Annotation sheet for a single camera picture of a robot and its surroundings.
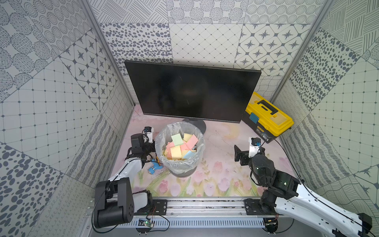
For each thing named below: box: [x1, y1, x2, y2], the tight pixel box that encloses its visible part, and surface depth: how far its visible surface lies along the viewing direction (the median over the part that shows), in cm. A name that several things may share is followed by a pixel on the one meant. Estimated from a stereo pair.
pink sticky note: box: [185, 133, 199, 150], surface depth 78 cm
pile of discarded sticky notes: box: [163, 133, 199, 160], surface depth 78 cm
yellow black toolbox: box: [241, 91, 295, 144], surface depth 95 cm
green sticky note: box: [170, 133, 184, 147], surface depth 80 cm
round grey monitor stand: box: [182, 118, 207, 135], surface depth 109 cm
